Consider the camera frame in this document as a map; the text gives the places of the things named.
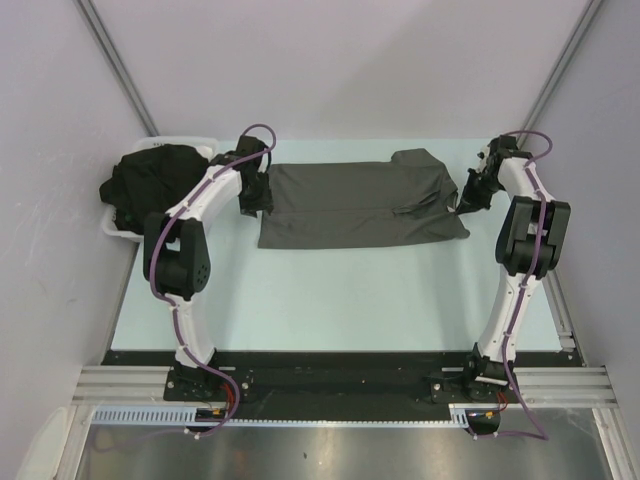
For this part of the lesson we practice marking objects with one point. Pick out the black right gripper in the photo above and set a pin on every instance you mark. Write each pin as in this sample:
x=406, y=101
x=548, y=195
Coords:
x=470, y=202

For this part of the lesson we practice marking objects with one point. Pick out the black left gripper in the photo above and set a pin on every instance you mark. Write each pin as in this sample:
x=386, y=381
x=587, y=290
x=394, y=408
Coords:
x=264, y=202

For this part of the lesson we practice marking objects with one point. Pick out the dark grey t shirt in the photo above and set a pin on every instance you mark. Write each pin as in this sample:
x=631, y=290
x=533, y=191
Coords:
x=408, y=200

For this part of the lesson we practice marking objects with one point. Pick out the white t shirt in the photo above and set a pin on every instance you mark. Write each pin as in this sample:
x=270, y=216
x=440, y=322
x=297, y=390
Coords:
x=196, y=165

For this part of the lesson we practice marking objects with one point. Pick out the black t shirt pile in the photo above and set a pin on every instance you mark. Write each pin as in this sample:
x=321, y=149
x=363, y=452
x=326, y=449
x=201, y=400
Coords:
x=145, y=182

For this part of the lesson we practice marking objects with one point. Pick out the white plastic laundry bin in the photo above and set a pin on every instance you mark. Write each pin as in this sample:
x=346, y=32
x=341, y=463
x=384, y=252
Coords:
x=108, y=221

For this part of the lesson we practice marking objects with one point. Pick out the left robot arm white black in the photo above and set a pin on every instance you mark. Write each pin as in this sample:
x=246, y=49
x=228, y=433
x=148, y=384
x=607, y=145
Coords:
x=177, y=262

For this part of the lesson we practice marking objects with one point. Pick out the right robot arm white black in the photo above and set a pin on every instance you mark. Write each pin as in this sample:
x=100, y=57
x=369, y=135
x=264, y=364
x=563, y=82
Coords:
x=528, y=247

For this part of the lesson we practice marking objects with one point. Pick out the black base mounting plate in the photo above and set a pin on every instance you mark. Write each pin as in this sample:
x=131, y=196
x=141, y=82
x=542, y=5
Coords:
x=324, y=373

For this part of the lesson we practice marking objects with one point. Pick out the aluminium right corner post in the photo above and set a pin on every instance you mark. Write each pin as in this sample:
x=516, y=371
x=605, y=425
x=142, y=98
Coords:
x=579, y=32

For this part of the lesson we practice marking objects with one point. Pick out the aluminium corner post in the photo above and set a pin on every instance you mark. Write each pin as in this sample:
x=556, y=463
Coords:
x=107, y=47
x=579, y=32

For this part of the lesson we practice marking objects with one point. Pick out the light blue cable duct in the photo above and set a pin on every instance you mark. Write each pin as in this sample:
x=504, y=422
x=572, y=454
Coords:
x=194, y=417

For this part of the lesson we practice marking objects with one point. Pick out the aluminium front frame rail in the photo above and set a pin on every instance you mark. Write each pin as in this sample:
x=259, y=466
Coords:
x=541, y=387

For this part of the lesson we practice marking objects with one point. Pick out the aluminium left corner post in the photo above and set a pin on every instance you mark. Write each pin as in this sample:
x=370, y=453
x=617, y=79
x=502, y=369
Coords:
x=107, y=47

